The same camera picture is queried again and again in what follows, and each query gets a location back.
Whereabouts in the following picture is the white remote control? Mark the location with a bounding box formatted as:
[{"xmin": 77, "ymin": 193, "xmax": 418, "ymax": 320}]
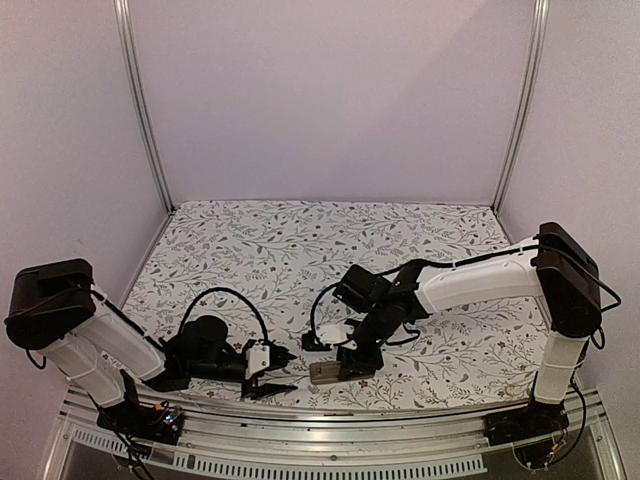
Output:
[{"xmin": 309, "ymin": 361, "xmax": 344, "ymax": 386}]

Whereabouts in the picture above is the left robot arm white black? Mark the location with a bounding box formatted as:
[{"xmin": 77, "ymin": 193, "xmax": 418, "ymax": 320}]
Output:
[{"xmin": 5, "ymin": 258, "xmax": 295, "ymax": 434}]

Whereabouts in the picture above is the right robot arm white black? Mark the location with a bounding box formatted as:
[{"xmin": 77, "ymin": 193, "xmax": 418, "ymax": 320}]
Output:
[{"xmin": 333, "ymin": 222, "xmax": 602, "ymax": 436}]

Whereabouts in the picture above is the floral patterned table mat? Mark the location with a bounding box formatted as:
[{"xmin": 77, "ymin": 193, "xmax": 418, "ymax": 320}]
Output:
[{"xmin": 122, "ymin": 201, "xmax": 546, "ymax": 410}]

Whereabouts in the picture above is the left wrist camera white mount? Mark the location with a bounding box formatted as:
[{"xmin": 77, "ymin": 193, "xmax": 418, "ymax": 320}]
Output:
[{"xmin": 244, "ymin": 340, "xmax": 271, "ymax": 380}]

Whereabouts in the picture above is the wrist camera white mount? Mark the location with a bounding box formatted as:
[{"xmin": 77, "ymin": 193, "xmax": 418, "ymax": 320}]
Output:
[
  {"xmin": 301, "ymin": 323, "xmax": 356, "ymax": 352},
  {"xmin": 244, "ymin": 340, "xmax": 271, "ymax": 380}
]

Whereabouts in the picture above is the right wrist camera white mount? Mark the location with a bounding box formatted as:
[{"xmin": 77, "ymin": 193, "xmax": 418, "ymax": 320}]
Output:
[{"xmin": 301, "ymin": 323, "xmax": 356, "ymax": 352}]

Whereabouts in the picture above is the right camera black cable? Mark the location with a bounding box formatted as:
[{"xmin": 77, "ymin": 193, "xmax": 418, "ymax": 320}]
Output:
[{"xmin": 309, "ymin": 285, "xmax": 341, "ymax": 336}]

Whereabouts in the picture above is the camera black cable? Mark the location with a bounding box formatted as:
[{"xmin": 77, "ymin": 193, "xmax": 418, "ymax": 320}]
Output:
[
  {"xmin": 177, "ymin": 287, "xmax": 269, "ymax": 346},
  {"xmin": 309, "ymin": 285, "xmax": 341, "ymax": 336}
]

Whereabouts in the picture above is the left camera black cable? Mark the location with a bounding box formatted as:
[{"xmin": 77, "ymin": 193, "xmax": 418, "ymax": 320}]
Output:
[{"xmin": 177, "ymin": 287, "xmax": 269, "ymax": 346}]

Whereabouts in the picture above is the front aluminium rail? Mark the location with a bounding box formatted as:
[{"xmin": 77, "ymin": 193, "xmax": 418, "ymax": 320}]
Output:
[{"xmin": 42, "ymin": 386, "xmax": 632, "ymax": 479}]

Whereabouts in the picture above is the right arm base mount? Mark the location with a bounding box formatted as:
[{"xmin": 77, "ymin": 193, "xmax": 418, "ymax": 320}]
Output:
[{"xmin": 483, "ymin": 398, "xmax": 569, "ymax": 446}]

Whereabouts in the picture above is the left aluminium frame post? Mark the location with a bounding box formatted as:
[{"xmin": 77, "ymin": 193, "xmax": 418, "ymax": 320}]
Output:
[{"xmin": 113, "ymin": 0, "xmax": 176, "ymax": 215}]

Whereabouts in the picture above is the aluminium frame post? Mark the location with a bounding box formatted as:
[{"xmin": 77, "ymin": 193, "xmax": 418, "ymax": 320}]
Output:
[
  {"xmin": 113, "ymin": 0, "xmax": 176, "ymax": 215},
  {"xmin": 491, "ymin": 0, "xmax": 550, "ymax": 216}
]

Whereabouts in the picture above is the right aluminium frame post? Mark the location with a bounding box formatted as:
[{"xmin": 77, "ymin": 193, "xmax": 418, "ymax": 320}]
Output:
[{"xmin": 491, "ymin": 0, "xmax": 550, "ymax": 216}]

